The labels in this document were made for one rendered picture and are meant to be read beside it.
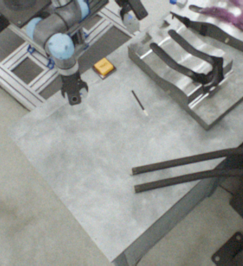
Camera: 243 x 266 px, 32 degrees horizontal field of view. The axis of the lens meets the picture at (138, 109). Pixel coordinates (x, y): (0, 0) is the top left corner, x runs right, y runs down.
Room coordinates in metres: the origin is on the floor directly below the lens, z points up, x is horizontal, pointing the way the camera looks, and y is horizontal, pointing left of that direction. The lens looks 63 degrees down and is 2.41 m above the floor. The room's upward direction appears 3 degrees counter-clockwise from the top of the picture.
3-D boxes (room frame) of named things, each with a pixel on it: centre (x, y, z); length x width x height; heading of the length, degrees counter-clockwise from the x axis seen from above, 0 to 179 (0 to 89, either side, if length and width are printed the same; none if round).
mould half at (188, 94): (0.99, -0.22, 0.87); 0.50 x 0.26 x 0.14; 38
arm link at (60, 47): (0.83, 0.24, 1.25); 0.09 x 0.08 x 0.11; 43
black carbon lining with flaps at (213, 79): (1.01, -0.22, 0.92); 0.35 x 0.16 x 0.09; 38
